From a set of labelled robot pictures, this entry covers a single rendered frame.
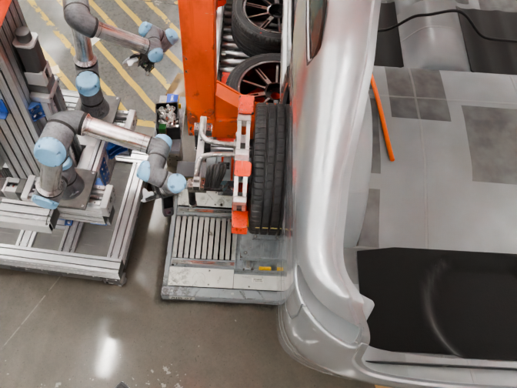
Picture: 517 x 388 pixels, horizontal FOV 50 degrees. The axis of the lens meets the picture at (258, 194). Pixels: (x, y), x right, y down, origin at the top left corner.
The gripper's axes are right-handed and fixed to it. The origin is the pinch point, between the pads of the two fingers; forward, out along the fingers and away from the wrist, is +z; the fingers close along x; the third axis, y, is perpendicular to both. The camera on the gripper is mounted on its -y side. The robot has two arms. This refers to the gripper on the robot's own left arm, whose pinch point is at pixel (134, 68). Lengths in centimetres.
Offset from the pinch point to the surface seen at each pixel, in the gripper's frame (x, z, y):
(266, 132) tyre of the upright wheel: 29, -64, 69
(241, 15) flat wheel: 77, -14, -85
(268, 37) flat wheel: 89, -25, -63
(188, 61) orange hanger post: 6.9, -37.5, 19.1
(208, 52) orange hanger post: 10, -50, 20
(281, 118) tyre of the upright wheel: 35, -69, 61
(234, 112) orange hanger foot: 51, -23, 20
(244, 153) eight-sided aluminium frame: 25, -53, 76
